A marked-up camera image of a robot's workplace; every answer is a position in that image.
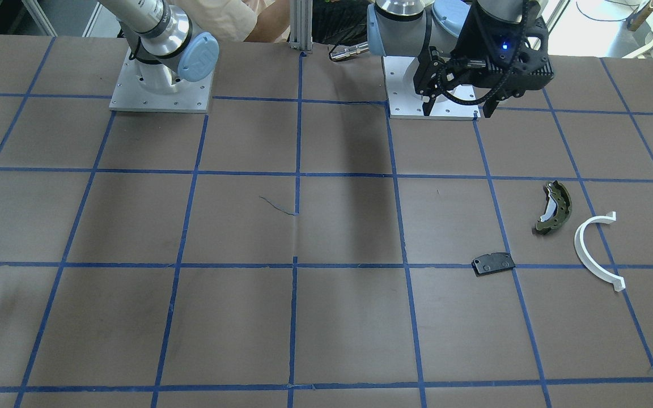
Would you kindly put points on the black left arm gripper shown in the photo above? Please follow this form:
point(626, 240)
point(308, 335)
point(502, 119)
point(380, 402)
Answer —
point(470, 41)

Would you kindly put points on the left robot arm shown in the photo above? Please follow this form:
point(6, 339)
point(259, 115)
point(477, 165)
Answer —
point(397, 31)

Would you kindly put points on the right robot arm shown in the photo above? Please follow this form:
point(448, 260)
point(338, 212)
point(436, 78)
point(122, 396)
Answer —
point(169, 36)

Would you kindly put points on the green brake shoe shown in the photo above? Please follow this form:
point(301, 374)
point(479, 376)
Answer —
point(558, 208)

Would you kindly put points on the black brake pad plate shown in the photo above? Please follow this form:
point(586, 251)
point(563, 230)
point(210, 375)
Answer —
point(492, 263)

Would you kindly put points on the seated person beige shirt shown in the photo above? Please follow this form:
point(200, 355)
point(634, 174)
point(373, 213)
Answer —
point(240, 21)

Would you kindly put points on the aluminium frame post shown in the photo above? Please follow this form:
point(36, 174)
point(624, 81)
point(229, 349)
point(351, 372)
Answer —
point(300, 36)

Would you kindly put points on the white curved plastic bracket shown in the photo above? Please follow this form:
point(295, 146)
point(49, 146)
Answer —
point(581, 249)

